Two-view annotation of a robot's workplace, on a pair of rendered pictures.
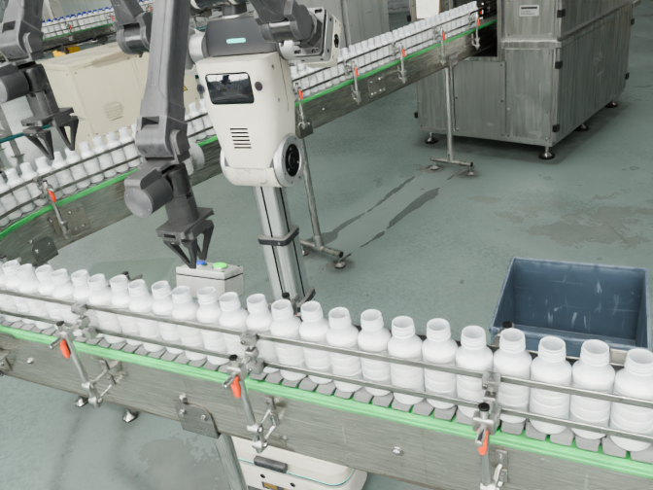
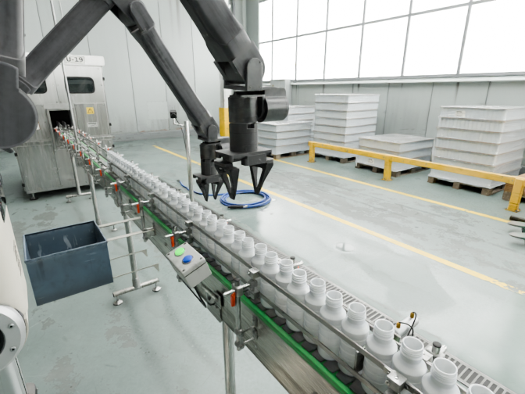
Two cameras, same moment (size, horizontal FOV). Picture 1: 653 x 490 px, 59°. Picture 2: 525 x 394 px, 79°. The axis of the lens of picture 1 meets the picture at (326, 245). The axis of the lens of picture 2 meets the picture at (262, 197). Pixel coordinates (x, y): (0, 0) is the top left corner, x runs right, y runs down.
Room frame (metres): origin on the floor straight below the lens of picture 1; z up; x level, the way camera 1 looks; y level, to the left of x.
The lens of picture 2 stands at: (1.91, 0.88, 1.61)
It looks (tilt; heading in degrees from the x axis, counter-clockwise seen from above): 18 degrees down; 205
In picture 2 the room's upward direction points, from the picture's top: straight up
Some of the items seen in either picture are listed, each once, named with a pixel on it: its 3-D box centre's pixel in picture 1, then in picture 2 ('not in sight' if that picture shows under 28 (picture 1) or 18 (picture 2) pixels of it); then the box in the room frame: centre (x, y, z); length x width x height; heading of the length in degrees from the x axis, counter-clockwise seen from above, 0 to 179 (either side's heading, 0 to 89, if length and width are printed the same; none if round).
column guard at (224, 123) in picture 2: not in sight; (226, 126); (-6.82, -4.35, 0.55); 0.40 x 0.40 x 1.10; 61
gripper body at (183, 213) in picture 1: (182, 210); (208, 168); (1.00, 0.25, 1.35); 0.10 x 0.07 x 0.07; 151
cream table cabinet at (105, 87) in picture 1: (132, 116); not in sight; (5.17, 1.51, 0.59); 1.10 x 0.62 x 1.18; 133
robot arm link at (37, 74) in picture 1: (31, 79); (244, 109); (1.33, 0.58, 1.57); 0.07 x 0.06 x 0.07; 153
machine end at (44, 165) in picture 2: not in sight; (58, 124); (-1.71, -4.61, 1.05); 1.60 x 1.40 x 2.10; 61
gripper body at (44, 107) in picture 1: (44, 105); (243, 141); (1.34, 0.58, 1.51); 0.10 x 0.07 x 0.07; 152
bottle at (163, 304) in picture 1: (170, 317); (229, 248); (1.05, 0.36, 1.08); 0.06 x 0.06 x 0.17
